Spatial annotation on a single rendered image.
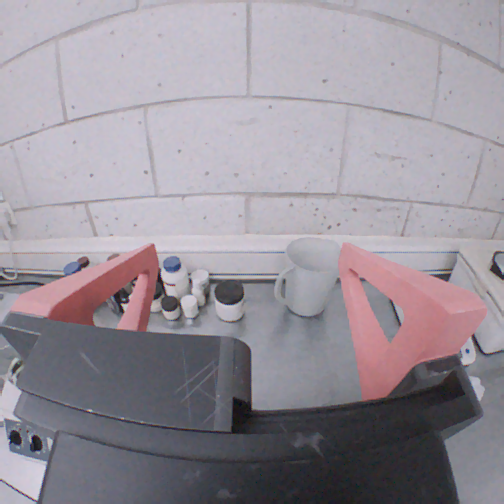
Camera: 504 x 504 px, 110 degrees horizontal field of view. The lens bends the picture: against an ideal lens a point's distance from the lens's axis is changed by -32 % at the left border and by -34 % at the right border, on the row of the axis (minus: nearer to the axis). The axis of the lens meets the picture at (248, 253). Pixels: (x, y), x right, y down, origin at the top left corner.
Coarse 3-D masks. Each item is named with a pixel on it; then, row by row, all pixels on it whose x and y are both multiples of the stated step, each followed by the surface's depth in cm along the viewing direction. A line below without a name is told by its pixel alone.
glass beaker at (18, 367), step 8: (0, 352) 29; (8, 352) 31; (16, 352) 32; (0, 360) 29; (8, 360) 31; (24, 360) 31; (0, 368) 28; (8, 368) 31; (16, 368) 28; (0, 376) 26; (8, 376) 27; (16, 376) 28
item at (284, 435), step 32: (448, 384) 4; (32, 416) 3; (64, 416) 3; (96, 416) 3; (256, 416) 4; (288, 416) 4; (320, 416) 4; (352, 416) 4; (384, 416) 4; (416, 416) 3; (448, 416) 3; (480, 416) 3; (128, 448) 3; (160, 448) 3; (192, 448) 3; (224, 448) 3; (256, 448) 3; (288, 448) 3; (320, 448) 3; (352, 448) 3
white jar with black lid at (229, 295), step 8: (232, 280) 60; (216, 288) 58; (224, 288) 58; (232, 288) 58; (240, 288) 58; (216, 296) 56; (224, 296) 56; (232, 296) 56; (240, 296) 56; (216, 304) 58; (224, 304) 56; (232, 304) 56; (240, 304) 57; (224, 312) 57; (232, 312) 57; (240, 312) 59; (232, 320) 59
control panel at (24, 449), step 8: (8, 424) 27; (16, 424) 28; (24, 424) 28; (8, 432) 26; (24, 432) 27; (32, 432) 28; (24, 440) 27; (16, 448) 25; (24, 448) 26; (48, 448) 27; (32, 456) 26; (40, 456) 26
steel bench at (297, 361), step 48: (0, 288) 64; (192, 288) 68; (336, 288) 68; (0, 336) 49; (240, 336) 56; (288, 336) 56; (336, 336) 55; (0, 384) 38; (288, 384) 46; (336, 384) 45; (0, 432) 29; (480, 432) 30; (480, 480) 22
